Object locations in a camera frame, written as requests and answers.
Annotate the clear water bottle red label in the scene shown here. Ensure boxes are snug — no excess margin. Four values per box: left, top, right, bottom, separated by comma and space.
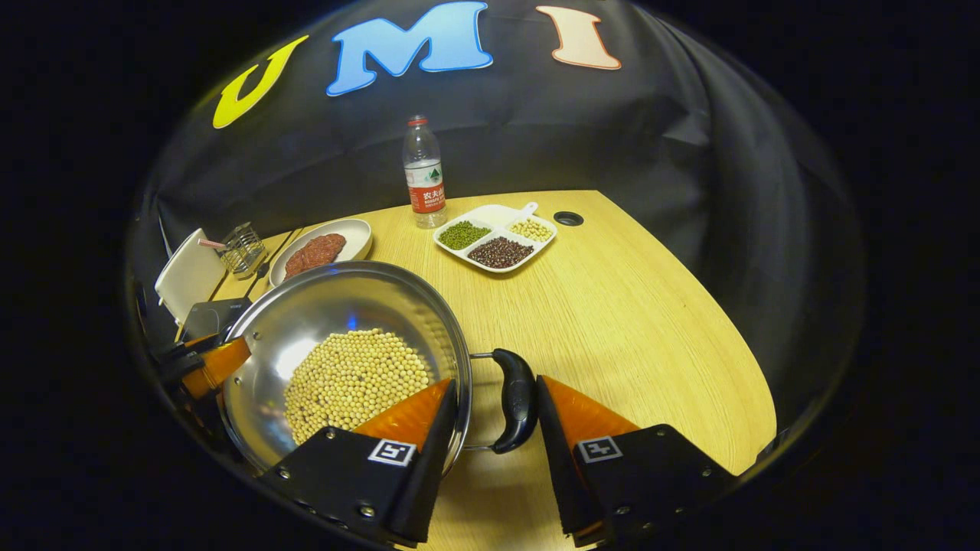
402, 115, 449, 230

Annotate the pile of green mung beans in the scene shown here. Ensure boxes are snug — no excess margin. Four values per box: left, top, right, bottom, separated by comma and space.
438, 221, 492, 251

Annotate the round white plate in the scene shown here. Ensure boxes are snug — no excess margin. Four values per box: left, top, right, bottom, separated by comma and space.
268, 218, 374, 288

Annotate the pile of yellow soybeans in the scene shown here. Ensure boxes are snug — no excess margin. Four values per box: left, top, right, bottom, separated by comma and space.
283, 329, 436, 446

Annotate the black induction cooktop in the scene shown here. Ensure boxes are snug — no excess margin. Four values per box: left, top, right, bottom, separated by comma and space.
178, 297, 253, 343

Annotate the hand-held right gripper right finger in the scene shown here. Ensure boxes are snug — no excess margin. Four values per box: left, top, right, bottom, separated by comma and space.
534, 375, 740, 548

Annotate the pile of dark red beans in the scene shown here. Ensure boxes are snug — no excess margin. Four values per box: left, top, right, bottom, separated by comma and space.
467, 236, 534, 269

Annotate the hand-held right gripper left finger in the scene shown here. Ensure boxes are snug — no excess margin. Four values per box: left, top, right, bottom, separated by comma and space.
256, 377, 460, 548

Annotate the small pile of pale beans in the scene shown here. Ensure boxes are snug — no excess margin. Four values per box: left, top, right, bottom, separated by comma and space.
508, 219, 554, 243

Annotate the white toaster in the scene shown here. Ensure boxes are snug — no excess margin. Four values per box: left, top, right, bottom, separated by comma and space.
155, 228, 228, 326

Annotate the metal wire basket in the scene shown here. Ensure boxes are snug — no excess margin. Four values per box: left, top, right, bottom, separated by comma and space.
220, 222, 269, 280

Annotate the raw red meat piece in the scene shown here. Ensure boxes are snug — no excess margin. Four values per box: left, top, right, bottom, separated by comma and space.
285, 245, 322, 280
306, 233, 347, 265

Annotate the white divided dish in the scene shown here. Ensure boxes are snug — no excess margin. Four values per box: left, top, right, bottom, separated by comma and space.
433, 201, 557, 273

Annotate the black backdrop cloth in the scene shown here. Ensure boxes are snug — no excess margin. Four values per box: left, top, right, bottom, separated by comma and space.
126, 0, 866, 429

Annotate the steel pot with black handles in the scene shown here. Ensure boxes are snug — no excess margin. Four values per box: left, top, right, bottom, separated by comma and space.
218, 260, 539, 471

